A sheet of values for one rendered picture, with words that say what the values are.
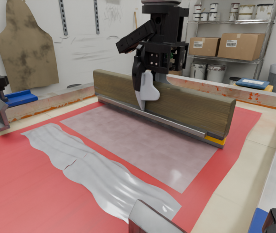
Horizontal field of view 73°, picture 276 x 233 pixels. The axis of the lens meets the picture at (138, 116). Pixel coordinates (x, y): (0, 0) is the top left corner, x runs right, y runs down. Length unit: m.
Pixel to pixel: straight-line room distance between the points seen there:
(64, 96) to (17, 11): 1.82
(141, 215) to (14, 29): 2.22
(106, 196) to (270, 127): 0.41
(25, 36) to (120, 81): 1.93
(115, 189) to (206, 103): 0.21
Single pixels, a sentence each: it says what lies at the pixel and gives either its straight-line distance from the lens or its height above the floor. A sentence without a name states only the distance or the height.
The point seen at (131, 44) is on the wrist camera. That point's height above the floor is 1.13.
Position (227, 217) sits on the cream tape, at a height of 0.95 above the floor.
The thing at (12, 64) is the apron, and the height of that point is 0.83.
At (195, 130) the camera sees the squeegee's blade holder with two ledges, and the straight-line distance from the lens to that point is 0.37.
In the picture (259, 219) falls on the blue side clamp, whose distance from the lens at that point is 0.23.
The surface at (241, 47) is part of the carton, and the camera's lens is 3.36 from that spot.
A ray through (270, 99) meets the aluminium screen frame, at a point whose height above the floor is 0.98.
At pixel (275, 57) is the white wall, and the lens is 3.78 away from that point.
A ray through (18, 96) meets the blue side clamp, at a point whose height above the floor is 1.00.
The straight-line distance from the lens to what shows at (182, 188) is 0.30.
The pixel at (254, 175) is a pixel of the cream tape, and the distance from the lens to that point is 0.36.
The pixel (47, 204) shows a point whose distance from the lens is 0.30.
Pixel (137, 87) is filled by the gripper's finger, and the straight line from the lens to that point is 0.41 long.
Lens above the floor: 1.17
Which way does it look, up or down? 26 degrees down
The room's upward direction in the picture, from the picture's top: straight up
